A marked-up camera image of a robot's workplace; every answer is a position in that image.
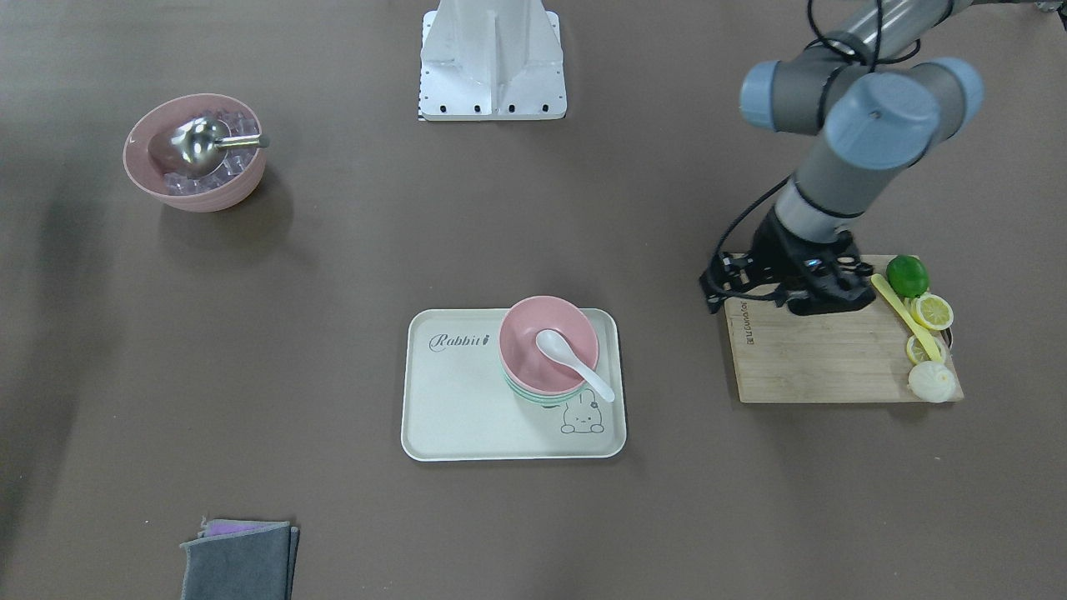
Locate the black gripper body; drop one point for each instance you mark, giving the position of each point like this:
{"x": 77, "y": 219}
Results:
{"x": 773, "y": 247}

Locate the white ceramic spoon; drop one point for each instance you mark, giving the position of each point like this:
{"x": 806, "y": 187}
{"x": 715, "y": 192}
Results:
{"x": 555, "y": 346}

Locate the small pink bowl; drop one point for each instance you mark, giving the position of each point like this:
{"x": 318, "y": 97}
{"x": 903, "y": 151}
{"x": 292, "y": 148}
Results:
{"x": 517, "y": 350}

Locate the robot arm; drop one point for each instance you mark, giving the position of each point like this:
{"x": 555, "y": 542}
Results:
{"x": 870, "y": 121}

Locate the light green bowl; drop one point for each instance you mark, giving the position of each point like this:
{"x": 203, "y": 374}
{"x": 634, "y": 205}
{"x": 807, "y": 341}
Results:
{"x": 543, "y": 400}

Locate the large pink bowl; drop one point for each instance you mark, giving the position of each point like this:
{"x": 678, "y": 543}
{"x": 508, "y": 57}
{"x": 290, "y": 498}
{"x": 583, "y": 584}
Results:
{"x": 233, "y": 181}

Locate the bamboo cutting board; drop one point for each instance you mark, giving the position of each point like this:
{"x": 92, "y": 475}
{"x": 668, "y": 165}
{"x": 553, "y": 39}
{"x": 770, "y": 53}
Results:
{"x": 844, "y": 357}

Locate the green lime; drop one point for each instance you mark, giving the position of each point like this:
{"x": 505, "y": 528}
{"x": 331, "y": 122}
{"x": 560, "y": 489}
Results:
{"x": 907, "y": 276}

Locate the yellow plastic knife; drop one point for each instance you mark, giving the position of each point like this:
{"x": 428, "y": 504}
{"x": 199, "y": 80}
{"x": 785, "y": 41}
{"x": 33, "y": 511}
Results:
{"x": 924, "y": 337}

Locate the lemon slice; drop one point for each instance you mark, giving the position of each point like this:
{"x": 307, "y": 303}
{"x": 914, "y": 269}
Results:
{"x": 933, "y": 312}
{"x": 917, "y": 354}

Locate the cream rabbit tray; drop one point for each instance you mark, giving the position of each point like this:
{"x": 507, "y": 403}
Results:
{"x": 458, "y": 404}

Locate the metal ice scoop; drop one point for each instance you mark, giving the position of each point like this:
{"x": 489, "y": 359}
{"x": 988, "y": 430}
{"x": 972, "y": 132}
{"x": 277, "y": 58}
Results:
{"x": 199, "y": 146}

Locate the grey folded cloth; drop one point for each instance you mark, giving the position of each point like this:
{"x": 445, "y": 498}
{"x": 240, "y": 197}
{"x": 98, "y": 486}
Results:
{"x": 241, "y": 559}

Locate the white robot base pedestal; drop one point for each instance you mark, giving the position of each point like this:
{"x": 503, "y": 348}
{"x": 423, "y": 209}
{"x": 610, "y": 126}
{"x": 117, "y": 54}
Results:
{"x": 491, "y": 61}

